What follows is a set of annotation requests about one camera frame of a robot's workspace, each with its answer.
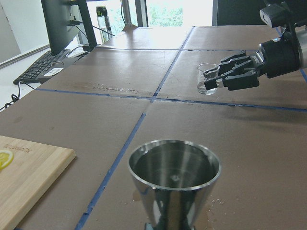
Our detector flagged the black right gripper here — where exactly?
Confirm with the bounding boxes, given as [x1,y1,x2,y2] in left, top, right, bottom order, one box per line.
[203,31,302,91]

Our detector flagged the clear glass beaker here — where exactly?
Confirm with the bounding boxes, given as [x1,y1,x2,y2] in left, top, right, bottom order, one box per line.
[197,63,219,95]

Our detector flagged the steel jigger measuring cup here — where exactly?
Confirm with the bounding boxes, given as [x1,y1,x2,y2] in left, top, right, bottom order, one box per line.
[128,140,222,230]

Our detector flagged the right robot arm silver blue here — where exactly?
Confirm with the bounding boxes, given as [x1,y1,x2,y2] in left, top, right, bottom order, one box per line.
[201,25,307,91]

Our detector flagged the water bottle black cap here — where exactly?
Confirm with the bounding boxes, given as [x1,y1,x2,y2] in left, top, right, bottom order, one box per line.
[96,6,113,43]

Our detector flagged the black monitor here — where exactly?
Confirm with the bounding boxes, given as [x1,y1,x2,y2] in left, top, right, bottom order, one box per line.
[41,0,97,56]

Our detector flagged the black keyboard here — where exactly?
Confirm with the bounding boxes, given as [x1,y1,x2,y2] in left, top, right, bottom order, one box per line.
[13,49,70,85]

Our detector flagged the wooden cutting board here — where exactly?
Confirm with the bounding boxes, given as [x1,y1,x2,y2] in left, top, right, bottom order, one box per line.
[0,136,76,230]

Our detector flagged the lemon slices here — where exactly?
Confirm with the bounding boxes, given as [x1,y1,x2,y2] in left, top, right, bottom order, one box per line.
[0,149,14,170]

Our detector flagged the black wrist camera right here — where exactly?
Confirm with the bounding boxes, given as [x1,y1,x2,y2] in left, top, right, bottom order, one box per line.
[259,0,295,28]

